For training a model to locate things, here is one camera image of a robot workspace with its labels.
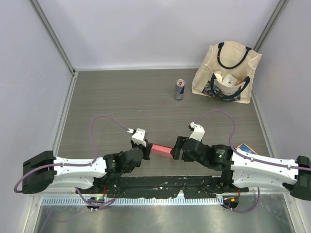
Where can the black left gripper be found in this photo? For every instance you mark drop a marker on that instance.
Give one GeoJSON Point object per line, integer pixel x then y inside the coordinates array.
{"type": "Point", "coordinates": [146, 149]}

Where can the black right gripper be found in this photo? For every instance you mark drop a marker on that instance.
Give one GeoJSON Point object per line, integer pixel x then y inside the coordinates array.
{"type": "Point", "coordinates": [175, 152]}

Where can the pink paper box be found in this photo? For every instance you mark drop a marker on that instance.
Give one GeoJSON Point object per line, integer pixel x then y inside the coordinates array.
{"type": "Point", "coordinates": [161, 150]}

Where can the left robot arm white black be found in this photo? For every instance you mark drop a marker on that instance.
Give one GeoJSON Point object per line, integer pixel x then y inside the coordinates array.
{"type": "Point", "coordinates": [47, 173]}

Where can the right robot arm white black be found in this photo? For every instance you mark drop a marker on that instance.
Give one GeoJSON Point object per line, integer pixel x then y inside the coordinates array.
{"type": "Point", "coordinates": [243, 170]}

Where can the orange blue small box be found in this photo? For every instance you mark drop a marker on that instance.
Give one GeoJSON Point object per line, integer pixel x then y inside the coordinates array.
{"type": "Point", "coordinates": [244, 147]}

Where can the white box in bag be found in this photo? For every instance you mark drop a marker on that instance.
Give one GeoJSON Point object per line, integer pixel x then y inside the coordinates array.
{"type": "Point", "coordinates": [229, 80]}

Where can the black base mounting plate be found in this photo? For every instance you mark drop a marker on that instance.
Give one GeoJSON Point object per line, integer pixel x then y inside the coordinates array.
{"type": "Point", "coordinates": [161, 187]}

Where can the silver blue drink can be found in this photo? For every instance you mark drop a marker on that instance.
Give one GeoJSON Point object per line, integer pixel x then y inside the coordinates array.
{"type": "Point", "coordinates": [179, 89]}

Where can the white tape roll in bag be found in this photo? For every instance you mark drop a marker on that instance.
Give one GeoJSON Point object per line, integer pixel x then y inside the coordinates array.
{"type": "Point", "coordinates": [219, 76]}

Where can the beige canvas tote bag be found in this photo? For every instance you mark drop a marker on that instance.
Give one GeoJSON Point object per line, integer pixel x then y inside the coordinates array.
{"type": "Point", "coordinates": [228, 57]}

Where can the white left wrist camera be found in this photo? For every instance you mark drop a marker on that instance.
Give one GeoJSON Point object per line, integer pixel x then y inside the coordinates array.
{"type": "Point", "coordinates": [138, 136]}

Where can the grey slotted cable duct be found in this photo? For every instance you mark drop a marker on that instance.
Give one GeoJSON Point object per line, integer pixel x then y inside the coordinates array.
{"type": "Point", "coordinates": [180, 200]}

